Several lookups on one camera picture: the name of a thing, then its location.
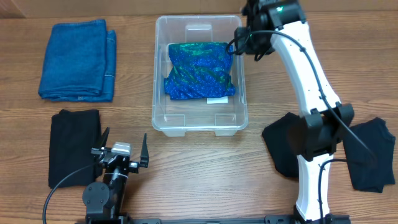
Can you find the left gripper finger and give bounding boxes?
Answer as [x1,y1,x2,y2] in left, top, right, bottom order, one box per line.
[140,133,149,168]
[95,127,110,149]

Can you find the blue sequin garment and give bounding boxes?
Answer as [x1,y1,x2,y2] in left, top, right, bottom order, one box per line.
[164,42,236,100]

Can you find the clear plastic storage bin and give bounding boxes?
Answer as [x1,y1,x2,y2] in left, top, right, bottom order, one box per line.
[152,15,248,137]

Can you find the black garment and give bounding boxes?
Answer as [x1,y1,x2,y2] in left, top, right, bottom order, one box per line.
[262,113,300,178]
[48,110,101,188]
[343,118,396,193]

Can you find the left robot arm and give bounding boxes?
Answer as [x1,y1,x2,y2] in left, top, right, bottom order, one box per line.
[82,128,149,223]

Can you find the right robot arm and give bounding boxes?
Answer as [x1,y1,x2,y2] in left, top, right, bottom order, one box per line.
[231,0,354,223]

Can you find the white label in bin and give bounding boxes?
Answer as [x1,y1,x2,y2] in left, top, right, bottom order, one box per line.
[206,96,228,104]

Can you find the folded blue denim jeans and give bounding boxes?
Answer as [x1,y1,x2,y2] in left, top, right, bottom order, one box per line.
[38,19,117,103]

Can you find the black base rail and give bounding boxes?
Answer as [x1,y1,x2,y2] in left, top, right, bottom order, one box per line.
[74,213,351,224]

